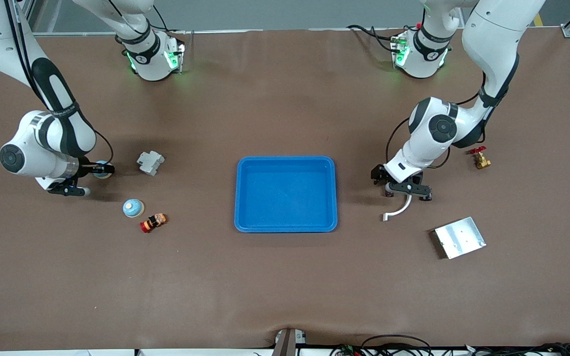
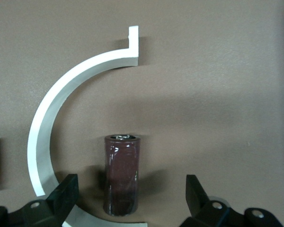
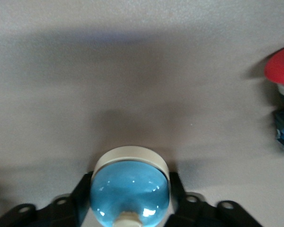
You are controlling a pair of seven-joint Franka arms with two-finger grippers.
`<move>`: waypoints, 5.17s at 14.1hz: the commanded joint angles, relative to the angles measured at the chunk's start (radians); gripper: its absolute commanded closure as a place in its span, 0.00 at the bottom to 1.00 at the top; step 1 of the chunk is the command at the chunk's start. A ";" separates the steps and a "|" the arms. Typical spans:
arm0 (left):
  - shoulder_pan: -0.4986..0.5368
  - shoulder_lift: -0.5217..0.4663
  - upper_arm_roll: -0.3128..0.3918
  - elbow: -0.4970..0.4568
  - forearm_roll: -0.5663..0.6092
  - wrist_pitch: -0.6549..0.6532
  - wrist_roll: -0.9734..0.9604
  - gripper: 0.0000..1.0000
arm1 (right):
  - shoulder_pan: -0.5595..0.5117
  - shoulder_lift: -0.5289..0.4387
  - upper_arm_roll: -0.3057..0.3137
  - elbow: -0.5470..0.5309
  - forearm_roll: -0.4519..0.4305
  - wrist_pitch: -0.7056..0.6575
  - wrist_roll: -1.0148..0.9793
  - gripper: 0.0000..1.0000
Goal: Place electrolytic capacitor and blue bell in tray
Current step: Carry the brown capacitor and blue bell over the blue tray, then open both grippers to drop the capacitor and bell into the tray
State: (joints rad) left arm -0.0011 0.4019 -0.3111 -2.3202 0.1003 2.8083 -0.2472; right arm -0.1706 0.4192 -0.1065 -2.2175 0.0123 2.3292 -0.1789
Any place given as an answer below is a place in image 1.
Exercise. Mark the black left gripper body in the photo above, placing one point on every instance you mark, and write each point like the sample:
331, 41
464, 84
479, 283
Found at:
378, 174

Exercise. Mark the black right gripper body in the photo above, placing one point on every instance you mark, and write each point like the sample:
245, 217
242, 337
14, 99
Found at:
88, 168

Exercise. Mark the blue dome call bell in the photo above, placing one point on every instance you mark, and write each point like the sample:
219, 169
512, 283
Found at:
102, 163
133, 208

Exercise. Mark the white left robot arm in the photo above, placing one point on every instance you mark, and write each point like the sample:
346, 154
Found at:
493, 44

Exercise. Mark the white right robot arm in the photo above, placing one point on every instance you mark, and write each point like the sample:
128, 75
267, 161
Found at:
32, 153

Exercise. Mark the blue plastic tray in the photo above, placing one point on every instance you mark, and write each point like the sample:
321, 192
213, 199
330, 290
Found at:
285, 198

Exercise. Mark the white semicircular pipe clamp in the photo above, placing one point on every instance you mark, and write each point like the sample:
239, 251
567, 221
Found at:
403, 206

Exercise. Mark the white circuit breaker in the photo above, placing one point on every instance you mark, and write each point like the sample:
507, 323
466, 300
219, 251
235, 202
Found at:
150, 163

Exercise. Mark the red emergency stop, orange body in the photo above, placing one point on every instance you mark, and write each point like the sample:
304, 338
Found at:
153, 222

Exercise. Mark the silver metal plate module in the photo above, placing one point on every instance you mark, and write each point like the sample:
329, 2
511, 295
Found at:
460, 238

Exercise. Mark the brown table mat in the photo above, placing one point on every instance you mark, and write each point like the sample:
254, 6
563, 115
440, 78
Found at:
285, 296

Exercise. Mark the silver table edge rail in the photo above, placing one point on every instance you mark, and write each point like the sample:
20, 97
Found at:
265, 30

